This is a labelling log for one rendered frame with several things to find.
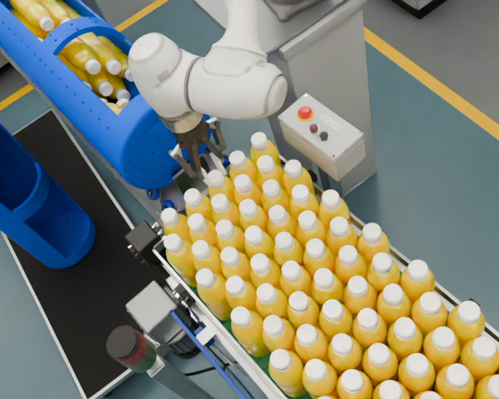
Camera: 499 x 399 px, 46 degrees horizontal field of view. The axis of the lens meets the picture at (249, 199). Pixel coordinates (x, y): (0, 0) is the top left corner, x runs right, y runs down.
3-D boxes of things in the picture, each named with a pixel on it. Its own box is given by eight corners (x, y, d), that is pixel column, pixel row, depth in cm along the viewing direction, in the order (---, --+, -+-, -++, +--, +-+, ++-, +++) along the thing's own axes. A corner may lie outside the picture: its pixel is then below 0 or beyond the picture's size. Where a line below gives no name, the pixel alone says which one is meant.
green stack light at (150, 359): (146, 334, 117) (136, 326, 113) (163, 356, 114) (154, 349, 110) (120, 356, 116) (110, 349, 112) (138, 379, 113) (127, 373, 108)
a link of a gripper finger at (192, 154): (196, 140, 125) (192, 143, 124) (203, 174, 134) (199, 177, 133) (186, 131, 127) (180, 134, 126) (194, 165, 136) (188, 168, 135)
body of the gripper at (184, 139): (188, 96, 124) (202, 123, 131) (158, 121, 122) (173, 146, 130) (210, 114, 120) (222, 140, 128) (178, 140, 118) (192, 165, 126)
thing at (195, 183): (211, 175, 162) (197, 150, 152) (215, 180, 161) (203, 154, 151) (183, 199, 160) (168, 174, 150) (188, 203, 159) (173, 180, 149)
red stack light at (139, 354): (135, 326, 113) (127, 319, 110) (154, 349, 110) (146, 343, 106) (110, 349, 112) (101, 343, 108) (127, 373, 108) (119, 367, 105)
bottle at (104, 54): (70, 50, 177) (100, 78, 168) (70, 28, 173) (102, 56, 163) (91, 47, 181) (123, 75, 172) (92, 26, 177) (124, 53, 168)
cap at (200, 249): (204, 240, 134) (202, 237, 132) (213, 252, 132) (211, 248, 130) (190, 249, 133) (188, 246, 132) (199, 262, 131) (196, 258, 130)
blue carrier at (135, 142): (75, 17, 210) (36, -53, 186) (223, 145, 165) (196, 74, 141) (9, 62, 203) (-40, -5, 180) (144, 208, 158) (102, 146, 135)
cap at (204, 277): (202, 268, 130) (199, 265, 129) (217, 274, 129) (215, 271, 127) (195, 284, 129) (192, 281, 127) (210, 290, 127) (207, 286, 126)
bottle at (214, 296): (221, 290, 147) (199, 260, 131) (245, 299, 144) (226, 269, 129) (209, 316, 144) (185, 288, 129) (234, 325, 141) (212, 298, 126)
